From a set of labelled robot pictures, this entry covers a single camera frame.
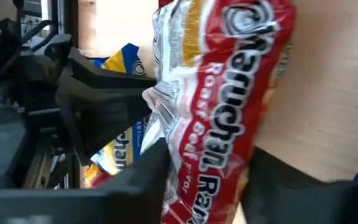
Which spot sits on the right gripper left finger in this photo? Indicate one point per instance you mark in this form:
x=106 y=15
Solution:
x=73 y=208

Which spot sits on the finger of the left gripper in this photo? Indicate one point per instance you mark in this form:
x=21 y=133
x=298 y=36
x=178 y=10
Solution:
x=104 y=118
x=110 y=81

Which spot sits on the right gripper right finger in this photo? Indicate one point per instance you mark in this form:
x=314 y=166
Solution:
x=291 y=205

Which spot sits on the red Maruchan ramen pack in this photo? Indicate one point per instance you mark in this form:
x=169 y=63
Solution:
x=96 y=180
x=222 y=109

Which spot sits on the black aluminium table frame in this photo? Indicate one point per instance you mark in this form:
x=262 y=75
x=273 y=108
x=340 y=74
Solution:
x=70 y=18

